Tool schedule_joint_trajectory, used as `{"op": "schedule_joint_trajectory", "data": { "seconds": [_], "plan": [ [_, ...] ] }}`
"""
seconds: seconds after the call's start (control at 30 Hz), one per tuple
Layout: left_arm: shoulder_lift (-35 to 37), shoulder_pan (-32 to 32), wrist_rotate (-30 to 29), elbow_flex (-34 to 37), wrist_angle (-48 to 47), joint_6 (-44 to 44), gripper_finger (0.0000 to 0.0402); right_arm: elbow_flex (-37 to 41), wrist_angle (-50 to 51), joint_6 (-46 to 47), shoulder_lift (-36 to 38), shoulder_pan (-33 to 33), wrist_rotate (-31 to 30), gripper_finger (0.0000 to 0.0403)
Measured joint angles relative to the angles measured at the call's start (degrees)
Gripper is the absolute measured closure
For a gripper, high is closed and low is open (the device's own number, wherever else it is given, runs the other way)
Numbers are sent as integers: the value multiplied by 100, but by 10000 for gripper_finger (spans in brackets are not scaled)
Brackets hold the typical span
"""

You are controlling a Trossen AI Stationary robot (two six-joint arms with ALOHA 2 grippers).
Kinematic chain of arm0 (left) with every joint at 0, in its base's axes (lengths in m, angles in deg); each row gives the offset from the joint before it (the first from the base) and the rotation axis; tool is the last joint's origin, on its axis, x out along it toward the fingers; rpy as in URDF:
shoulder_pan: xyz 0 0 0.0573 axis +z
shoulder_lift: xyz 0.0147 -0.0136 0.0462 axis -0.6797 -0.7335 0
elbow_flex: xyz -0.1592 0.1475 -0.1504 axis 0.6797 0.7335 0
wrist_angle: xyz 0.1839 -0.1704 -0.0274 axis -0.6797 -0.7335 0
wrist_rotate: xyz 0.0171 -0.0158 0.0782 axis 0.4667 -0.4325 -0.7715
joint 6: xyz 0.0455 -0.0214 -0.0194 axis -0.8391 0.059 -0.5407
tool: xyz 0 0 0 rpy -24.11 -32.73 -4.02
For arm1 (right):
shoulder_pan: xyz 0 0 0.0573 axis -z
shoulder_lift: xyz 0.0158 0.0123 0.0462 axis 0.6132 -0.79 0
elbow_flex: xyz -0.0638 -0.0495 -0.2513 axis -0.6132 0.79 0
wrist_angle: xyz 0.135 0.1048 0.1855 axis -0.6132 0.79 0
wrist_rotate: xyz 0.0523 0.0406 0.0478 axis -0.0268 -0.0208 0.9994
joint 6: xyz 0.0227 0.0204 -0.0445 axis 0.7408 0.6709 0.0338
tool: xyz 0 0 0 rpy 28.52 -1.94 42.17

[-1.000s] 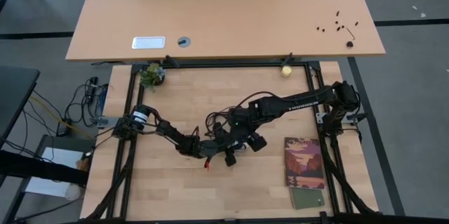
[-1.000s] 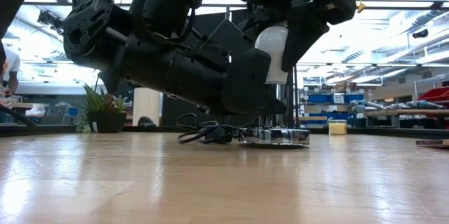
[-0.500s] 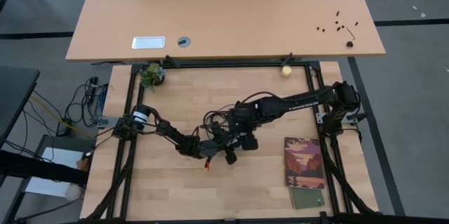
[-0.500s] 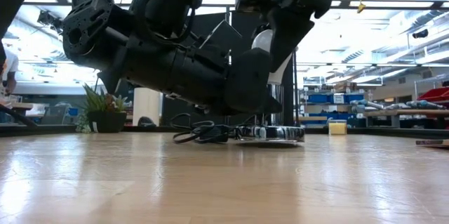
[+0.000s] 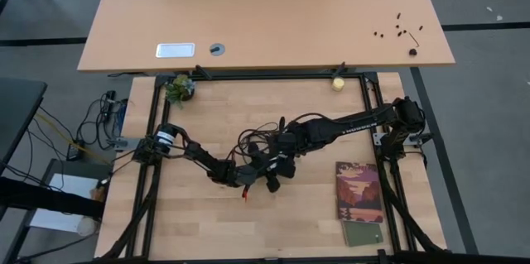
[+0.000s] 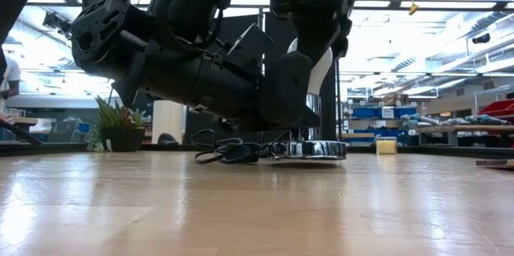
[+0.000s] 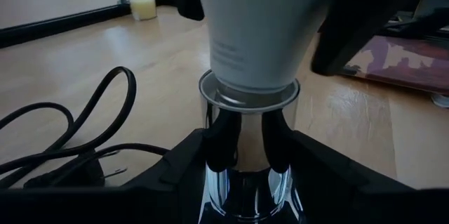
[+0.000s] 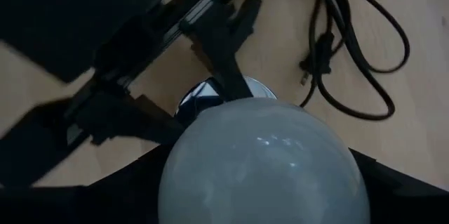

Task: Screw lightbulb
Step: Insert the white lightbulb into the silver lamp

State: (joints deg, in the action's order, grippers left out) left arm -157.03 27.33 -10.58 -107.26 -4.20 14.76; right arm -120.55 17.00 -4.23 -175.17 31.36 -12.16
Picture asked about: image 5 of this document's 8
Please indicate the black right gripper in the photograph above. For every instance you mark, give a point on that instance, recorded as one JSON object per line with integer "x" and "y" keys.
{"x": 312, "y": 133}

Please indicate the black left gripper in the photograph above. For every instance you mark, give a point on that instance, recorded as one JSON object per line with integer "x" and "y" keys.
{"x": 250, "y": 175}

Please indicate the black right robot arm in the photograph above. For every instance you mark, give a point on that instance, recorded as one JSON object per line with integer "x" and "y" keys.
{"x": 356, "y": 122}

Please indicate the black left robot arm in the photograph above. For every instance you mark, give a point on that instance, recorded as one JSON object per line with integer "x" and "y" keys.
{"x": 198, "y": 154}

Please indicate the small red tag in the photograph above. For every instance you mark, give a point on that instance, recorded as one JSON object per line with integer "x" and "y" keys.
{"x": 245, "y": 193}

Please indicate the colourful landscape book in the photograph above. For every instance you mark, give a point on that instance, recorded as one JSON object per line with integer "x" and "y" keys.
{"x": 358, "y": 191}

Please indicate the green notebook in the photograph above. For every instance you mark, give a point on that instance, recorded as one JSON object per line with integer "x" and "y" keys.
{"x": 362, "y": 233}

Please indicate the potted succulent plant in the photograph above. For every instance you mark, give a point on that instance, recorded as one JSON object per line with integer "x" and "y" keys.
{"x": 181, "y": 89}

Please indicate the light wooden desk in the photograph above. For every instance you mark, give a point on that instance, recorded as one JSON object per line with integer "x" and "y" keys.
{"x": 265, "y": 15}

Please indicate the silver desk outlet plate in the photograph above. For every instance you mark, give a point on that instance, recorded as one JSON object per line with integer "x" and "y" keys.
{"x": 175, "y": 50}

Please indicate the black power strip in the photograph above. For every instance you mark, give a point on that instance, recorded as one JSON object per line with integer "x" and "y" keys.
{"x": 109, "y": 104}

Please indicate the black hex key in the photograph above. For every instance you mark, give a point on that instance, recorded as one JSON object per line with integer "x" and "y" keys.
{"x": 414, "y": 39}

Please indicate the translucent plastic cup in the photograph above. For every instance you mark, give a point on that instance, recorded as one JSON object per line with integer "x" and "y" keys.
{"x": 86, "y": 227}

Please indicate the white paper sheet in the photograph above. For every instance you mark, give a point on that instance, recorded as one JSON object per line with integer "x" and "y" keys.
{"x": 74, "y": 183}

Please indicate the black power adapter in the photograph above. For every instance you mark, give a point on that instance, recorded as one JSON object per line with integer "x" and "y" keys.
{"x": 73, "y": 152}

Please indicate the black metal beam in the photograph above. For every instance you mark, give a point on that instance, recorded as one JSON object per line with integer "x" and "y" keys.
{"x": 41, "y": 198}

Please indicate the dark grey table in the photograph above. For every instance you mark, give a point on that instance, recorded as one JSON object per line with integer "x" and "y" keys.
{"x": 18, "y": 111}

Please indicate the black aluminium table frame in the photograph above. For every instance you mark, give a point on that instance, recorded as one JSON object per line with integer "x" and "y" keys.
{"x": 265, "y": 77}

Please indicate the black frame clamp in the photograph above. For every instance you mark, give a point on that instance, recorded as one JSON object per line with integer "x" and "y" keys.
{"x": 339, "y": 68}
{"x": 203, "y": 73}

